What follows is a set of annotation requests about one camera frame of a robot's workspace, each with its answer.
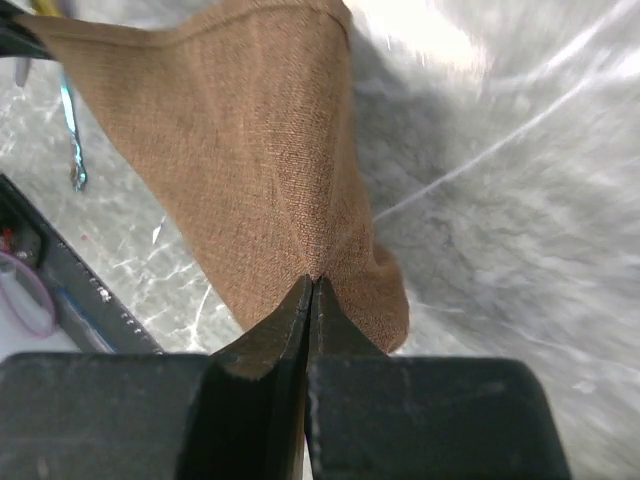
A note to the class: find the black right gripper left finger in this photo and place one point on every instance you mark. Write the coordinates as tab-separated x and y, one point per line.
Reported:
236	414

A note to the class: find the iridescent spoon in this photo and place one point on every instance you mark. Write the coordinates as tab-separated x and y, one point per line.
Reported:
78	173

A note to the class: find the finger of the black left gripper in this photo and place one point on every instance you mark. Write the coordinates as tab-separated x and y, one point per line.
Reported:
15	40

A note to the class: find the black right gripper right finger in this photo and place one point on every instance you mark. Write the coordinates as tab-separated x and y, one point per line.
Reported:
374	416

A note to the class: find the brown cloth napkin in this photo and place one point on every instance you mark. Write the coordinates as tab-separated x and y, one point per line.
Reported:
240	122

